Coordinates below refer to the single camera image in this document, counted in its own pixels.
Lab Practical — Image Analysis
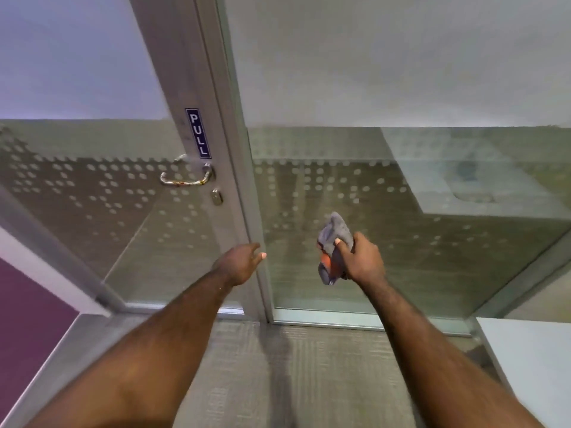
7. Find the person's left forearm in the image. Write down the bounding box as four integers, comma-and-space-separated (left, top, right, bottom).
26, 267, 237, 428

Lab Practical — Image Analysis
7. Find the blue PULL sign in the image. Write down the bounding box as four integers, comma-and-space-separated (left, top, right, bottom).
185, 107, 213, 160

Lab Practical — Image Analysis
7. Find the dotted glass partition panel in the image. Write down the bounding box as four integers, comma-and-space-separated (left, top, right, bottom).
214, 0, 571, 339

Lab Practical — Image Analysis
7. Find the grey microfibre cloth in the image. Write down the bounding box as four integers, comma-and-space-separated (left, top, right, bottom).
315, 212, 356, 287

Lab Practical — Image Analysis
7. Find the person's right hand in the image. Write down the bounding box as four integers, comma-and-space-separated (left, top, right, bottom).
333, 231, 388, 289

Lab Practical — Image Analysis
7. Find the person's left hand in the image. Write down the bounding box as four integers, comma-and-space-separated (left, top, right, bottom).
212, 243, 268, 288

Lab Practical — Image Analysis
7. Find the person's right forearm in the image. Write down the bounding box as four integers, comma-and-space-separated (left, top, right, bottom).
354, 273, 543, 428

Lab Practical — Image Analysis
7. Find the metal glass door handle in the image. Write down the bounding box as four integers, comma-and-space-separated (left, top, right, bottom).
159, 164, 216, 188

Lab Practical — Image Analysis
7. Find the aluminium framed glass door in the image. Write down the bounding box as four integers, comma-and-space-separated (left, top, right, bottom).
0, 0, 268, 317

